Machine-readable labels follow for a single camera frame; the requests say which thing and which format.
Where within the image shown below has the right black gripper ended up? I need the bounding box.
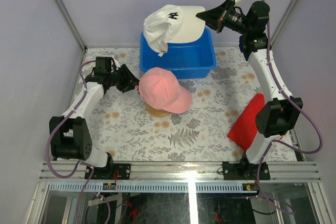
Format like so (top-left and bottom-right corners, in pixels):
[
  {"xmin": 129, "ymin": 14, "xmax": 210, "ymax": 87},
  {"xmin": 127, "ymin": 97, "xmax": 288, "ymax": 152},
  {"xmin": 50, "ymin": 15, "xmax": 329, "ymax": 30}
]
[{"xmin": 196, "ymin": 0, "xmax": 250, "ymax": 36}]

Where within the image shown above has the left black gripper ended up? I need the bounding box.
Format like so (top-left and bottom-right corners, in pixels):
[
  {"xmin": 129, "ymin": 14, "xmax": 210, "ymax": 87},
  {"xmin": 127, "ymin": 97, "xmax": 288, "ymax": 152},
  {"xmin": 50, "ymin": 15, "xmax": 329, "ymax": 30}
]
[{"xmin": 108, "ymin": 65, "xmax": 142, "ymax": 92}]

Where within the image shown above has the pink baseball cap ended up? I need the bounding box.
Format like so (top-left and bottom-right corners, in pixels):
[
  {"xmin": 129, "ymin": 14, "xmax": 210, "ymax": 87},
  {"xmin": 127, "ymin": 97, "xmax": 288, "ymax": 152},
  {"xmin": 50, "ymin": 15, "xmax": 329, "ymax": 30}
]
[{"xmin": 136, "ymin": 67, "xmax": 193, "ymax": 114}]

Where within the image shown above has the wooden hat stand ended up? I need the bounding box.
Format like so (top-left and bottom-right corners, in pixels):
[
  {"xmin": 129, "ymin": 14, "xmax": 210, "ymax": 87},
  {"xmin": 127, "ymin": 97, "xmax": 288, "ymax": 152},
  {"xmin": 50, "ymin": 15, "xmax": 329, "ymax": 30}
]
[{"xmin": 145, "ymin": 103, "xmax": 171, "ymax": 118}]

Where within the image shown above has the white cloth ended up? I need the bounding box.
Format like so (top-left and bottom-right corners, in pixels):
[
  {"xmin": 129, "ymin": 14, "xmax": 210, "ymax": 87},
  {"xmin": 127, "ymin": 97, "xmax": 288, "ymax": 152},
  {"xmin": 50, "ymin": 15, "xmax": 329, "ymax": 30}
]
[{"xmin": 143, "ymin": 5, "xmax": 205, "ymax": 57}]

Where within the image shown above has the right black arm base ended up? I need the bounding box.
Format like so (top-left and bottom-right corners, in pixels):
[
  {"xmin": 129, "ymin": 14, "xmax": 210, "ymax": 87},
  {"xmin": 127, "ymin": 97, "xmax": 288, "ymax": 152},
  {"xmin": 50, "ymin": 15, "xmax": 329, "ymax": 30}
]
[{"xmin": 222, "ymin": 162, "xmax": 270, "ymax": 180}]

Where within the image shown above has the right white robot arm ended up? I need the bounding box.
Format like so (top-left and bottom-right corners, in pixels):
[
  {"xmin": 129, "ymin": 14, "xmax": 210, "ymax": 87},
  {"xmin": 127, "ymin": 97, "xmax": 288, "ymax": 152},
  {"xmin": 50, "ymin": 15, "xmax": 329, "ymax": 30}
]
[{"xmin": 196, "ymin": 0, "xmax": 303, "ymax": 179}]

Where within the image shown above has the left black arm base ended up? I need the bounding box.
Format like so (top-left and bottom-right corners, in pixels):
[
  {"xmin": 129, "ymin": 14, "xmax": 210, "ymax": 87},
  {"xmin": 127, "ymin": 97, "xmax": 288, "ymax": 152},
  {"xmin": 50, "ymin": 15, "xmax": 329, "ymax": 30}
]
[{"xmin": 91, "ymin": 163, "xmax": 131, "ymax": 181}]

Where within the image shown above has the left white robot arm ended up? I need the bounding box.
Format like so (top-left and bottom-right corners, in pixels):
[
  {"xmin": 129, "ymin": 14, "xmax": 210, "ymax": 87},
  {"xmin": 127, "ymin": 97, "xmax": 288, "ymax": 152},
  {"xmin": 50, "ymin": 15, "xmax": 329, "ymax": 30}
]
[{"xmin": 47, "ymin": 57, "xmax": 139, "ymax": 179}]

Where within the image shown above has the floral table mat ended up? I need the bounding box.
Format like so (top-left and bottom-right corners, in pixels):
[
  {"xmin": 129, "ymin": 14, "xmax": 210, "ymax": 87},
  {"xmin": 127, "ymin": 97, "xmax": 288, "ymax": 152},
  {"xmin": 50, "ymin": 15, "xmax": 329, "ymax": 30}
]
[{"xmin": 87, "ymin": 47, "xmax": 261, "ymax": 162}]

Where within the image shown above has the blue plastic bin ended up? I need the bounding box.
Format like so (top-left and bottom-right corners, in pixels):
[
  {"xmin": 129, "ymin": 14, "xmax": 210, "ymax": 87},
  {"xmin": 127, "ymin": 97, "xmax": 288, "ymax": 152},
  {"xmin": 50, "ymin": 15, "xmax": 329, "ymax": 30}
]
[{"xmin": 140, "ymin": 28, "xmax": 217, "ymax": 79}]

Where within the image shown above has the red cloth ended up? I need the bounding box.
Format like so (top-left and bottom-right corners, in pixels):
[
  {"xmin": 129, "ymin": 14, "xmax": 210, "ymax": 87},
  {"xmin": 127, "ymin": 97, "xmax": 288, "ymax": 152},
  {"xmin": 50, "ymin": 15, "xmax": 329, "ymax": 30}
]
[{"xmin": 227, "ymin": 93, "xmax": 265, "ymax": 151}]

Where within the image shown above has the aluminium front rail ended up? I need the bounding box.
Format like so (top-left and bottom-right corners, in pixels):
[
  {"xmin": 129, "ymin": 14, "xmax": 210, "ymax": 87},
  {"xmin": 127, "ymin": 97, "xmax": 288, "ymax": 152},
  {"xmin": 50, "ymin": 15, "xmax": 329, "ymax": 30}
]
[{"xmin": 39, "ymin": 160, "xmax": 321, "ymax": 182}]

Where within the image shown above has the slotted cable duct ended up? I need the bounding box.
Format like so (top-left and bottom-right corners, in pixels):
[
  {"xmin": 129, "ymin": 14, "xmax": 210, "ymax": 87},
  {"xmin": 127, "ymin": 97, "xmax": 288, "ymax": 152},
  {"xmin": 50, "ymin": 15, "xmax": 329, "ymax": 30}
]
[{"xmin": 48, "ymin": 181, "xmax": 259, "ymax": 193}]

